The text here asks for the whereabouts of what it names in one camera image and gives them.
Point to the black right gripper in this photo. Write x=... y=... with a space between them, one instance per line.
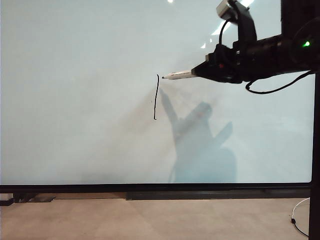
x=232 y=60

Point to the white marker with black cap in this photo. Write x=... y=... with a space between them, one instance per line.
x=178 y=74

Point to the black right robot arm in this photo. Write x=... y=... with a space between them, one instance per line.
x=287 y=50

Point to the black base beam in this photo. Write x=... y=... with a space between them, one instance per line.
x=200 y=195

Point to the black stand foot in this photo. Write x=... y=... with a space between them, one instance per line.
x=5 y=202

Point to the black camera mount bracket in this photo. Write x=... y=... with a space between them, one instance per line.
x=247 y=23

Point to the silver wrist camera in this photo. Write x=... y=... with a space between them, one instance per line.
x=224 y=10

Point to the whiteboard with black frame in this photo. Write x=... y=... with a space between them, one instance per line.
x=75 y=100

